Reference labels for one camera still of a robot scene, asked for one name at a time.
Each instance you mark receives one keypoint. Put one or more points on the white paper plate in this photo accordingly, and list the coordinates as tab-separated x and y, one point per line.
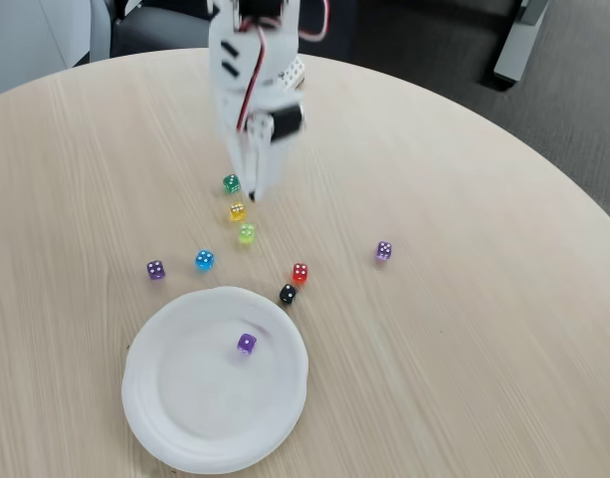
205	398

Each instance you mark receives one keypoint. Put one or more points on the yellow translucent die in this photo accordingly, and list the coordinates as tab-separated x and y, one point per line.
237	211

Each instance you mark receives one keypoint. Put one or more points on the lime green translucent die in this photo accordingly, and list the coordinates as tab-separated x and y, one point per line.
247	233

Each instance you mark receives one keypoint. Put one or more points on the blue translucent die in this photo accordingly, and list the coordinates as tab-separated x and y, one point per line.
204	260

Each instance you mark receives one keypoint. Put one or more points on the black office chair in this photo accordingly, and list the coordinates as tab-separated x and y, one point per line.
160	32

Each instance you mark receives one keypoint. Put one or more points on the red translucent die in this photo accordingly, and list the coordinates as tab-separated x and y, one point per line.
300	273

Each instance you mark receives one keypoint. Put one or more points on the black die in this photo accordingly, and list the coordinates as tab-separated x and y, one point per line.
288	294

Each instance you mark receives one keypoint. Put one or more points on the light purple translucent die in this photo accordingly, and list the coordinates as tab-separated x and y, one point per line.
383	250

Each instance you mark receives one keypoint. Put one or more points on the white cabinet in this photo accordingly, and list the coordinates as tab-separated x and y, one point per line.
26	40

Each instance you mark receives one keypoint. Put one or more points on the grey desk leg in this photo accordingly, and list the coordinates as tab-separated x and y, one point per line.
513	50

